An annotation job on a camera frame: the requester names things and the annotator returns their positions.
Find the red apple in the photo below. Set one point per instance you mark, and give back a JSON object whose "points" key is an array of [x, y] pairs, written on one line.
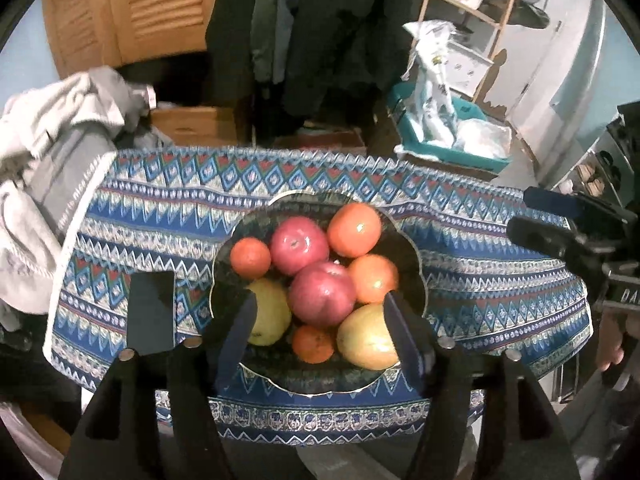
{"points": [[299, 245], [322, 294]]}

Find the dark padded jacket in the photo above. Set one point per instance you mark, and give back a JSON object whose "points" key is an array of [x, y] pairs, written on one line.
{"points": [[230, 35]]}

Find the large orange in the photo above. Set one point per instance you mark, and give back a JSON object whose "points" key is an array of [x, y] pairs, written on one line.
{"points": [[354, 230], [375, 277]]}

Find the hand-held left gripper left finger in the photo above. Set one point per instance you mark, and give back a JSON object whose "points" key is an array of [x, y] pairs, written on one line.
{"points": [[237, 340]]}

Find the dark glass bowl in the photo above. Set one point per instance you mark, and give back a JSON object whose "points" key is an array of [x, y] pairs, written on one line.
{"points": [[405, 260]]}

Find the white patterned storage box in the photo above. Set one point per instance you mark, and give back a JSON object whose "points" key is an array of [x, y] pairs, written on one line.
{"points": [[470, 67]]}

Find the black hooded jacket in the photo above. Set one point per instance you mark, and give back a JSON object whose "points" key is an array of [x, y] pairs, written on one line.
{"points": [[350, 35]]}

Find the yellow green pear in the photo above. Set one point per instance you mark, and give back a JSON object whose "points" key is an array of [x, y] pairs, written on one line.
{"points": [[272, 315]]}

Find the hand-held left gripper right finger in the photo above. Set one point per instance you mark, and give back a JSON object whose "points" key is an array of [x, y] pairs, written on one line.
{"points": [[405, 345]]}

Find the small orange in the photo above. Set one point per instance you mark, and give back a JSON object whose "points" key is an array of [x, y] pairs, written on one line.
{"points": [[312, 345], [250, 258]]}

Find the clear plastic bags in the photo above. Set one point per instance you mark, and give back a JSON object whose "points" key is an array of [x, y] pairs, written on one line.
{"points": [[482, 135]]}

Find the white crumpled clothes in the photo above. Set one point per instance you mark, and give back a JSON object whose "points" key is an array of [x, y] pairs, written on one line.
{"points": [[25, 240]]}

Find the white door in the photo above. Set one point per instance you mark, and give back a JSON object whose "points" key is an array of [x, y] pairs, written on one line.
{"points": [[530, 70]]}

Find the person's right hand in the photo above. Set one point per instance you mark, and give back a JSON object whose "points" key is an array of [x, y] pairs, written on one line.
{"points": [[610, 340]]}

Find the black smartphone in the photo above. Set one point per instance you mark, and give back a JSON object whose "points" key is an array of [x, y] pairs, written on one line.
{"points": [[150, 310]]}

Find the white shoe rack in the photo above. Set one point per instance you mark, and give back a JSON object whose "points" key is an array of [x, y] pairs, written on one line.
{"points": [[600, 145]]}

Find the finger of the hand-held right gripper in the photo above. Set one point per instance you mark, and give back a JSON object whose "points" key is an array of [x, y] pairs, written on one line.
{"points": [[550, 200], [540, 237]]}

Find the white printed rice bag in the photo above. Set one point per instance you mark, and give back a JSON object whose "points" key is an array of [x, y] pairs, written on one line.
{"points": [[435, 95]]}

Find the grey crumpled clothes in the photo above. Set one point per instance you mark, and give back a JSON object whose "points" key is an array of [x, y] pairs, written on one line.
{"points": [[75, 165]]}

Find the wooden shelf rack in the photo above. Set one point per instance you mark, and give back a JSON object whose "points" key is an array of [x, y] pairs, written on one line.
{"points": [[502, 25]]}

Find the silver vertical column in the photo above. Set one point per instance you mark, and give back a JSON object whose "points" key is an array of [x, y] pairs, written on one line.
{"points": [[585, 85]]}

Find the blue patterned tablecloth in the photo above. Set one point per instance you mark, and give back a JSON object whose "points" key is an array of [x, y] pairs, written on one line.
{"points": [[150, 210]]}

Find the teal plastic basket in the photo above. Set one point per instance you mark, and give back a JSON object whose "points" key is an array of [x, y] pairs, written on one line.
{"points": [[467, 109]]}

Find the group of assorted shoes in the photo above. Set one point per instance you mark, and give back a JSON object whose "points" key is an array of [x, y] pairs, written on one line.
{"points": [[590, 175]]}

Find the wooden louvered wardrobe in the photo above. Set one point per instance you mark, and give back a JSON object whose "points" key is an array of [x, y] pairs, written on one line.
{"points": [[150, 5]]}

